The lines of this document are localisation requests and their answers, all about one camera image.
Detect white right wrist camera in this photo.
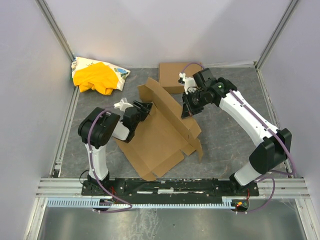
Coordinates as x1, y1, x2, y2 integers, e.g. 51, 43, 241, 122
178, 72, 197, 95

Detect folded brown cardboard box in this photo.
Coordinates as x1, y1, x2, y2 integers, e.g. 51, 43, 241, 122
158, 62, 204, 94

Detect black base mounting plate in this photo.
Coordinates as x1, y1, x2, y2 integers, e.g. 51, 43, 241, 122
81, 176, 260, 206

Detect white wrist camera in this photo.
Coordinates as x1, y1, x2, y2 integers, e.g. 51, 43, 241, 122
178, 72, 197, 95
113, 97, 134, 112

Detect light blue slotted cable duct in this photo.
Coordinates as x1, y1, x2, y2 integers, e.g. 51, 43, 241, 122
46, 194, 236, 210

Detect brown cardboard box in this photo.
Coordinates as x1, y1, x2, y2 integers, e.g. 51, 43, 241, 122
116, 77, 204, 181
158, 62, 204, 94

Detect left aluminium floor rail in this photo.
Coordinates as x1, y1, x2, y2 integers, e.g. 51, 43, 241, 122
22, 87, 80, 240

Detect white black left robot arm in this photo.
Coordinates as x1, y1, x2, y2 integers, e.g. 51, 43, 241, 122
78, 98, 153, 182

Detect aluminium frame post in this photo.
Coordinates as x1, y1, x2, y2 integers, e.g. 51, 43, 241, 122
35, 0, 75, 62
255, 0, 300, 71

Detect aluminium floor rail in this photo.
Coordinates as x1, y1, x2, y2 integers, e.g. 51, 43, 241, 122
256, 68, 317, 240
22, 87, 80, 240

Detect white patterned cloth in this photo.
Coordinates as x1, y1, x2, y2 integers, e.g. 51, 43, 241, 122
71, 56, 131, 91

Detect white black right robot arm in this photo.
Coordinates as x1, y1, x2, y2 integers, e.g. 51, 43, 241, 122
178, 68, 292, 188

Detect right aluminium frame post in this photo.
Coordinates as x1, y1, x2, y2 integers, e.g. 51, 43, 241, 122
255, 0, 300, 71

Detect aluminium front rail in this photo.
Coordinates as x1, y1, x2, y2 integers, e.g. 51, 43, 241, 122
36, 178, 311, 199

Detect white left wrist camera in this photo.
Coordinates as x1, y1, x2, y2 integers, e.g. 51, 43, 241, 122
113, 97, 134, 112

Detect right aluminium floor rail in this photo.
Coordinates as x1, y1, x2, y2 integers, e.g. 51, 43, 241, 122
256, 68, 317, 240

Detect yellow cloth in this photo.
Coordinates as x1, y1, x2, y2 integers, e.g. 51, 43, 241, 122
73, 62, 119, 95

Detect left aluminium frame post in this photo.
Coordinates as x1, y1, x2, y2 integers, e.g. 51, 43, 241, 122
35, 0, 75, 62

